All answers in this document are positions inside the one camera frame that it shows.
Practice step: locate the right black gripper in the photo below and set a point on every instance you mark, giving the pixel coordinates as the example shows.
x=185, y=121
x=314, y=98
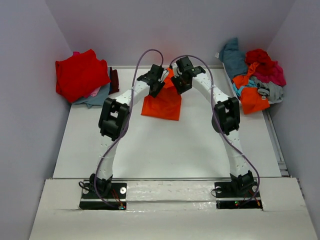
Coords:
x=179, y=89

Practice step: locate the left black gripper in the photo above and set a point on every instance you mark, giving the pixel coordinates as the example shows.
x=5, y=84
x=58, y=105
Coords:
x=160, y=85

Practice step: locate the orange t-shirt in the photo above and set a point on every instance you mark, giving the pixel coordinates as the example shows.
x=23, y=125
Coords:
x=166, y=105
x=250, y=99

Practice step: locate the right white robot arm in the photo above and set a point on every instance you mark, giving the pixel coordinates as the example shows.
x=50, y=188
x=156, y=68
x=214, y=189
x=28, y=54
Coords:
x=225, y=121

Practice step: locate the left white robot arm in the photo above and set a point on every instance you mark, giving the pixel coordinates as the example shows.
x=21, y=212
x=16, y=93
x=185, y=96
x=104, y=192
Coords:
x=114, y=123

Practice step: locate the folded maroon t-shirt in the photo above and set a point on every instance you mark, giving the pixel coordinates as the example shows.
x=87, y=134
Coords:
x=114, y=81

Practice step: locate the teal blue crumpled t-shirt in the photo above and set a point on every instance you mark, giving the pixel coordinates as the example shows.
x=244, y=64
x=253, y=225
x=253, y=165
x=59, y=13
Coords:
x=233, y=59

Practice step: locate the folded light blue t-shirt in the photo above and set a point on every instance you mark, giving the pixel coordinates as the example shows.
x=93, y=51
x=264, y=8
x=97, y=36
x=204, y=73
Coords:
x=97, y=100

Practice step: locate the folded pink t-shirt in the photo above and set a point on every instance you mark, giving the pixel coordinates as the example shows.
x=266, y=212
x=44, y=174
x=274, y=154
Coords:
x=95, y=92

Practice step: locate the cyan crumpled t-shirt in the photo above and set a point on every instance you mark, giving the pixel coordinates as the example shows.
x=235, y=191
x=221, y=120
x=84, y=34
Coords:
x=238, y=91

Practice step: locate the folded red t-shirt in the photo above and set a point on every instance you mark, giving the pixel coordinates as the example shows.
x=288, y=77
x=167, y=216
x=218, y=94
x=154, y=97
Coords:
x=79, y=75

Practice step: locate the red crumpled t-shirt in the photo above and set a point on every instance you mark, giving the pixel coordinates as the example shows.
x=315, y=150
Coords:
x=265, y=63

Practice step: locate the grey crumpled t-shirt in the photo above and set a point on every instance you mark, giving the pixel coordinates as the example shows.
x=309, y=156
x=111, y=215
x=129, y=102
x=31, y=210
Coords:
x=270, y=91

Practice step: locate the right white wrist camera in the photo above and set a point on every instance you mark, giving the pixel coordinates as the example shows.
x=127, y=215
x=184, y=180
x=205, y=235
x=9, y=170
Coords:
x=175, y=69

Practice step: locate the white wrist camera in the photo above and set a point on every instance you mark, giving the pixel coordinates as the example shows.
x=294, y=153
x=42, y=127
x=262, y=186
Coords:
x=164, y=75
x=175, y=69

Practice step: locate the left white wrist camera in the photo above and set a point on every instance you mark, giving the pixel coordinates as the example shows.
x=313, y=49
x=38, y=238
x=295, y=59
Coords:
x=164, y=75

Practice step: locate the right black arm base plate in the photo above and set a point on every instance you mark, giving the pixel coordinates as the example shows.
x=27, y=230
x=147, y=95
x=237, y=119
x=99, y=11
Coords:
x=228, y=199

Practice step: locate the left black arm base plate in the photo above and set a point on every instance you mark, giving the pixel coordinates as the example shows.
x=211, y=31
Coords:
x=114, y=200

